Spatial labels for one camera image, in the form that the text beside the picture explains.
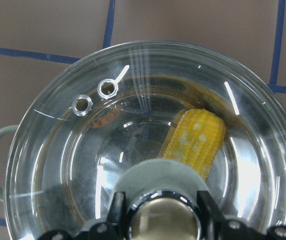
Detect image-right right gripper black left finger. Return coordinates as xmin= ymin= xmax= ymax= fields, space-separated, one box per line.
xmin=39 ymin=191 xmax=129 ymax=240

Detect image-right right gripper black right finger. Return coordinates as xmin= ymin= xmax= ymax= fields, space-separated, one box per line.
xmin=197 ymin=190 xmax=286 ymax=240

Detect yellow corn cob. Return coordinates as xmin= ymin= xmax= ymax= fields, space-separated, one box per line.
xmin=159 ymin=108 xmax=226 ymax=180

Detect glass pot lid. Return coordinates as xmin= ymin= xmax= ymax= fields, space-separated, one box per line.
xmin=5 ymin=41 xmax=286 ymax=240

